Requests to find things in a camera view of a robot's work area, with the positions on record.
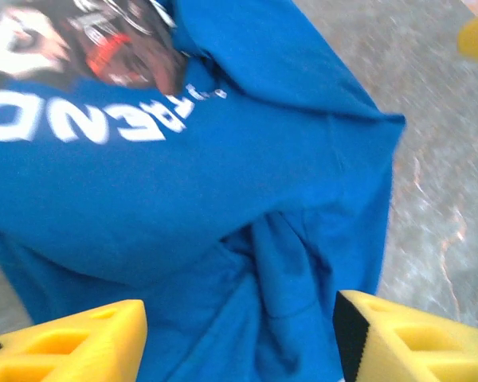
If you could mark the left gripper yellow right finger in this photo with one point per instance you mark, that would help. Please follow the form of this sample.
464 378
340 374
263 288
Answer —
422 350

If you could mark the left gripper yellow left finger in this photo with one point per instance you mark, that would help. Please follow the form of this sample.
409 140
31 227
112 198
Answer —
63 346

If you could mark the blue printed t-shirt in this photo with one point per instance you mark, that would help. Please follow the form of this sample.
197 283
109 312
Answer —
183 179

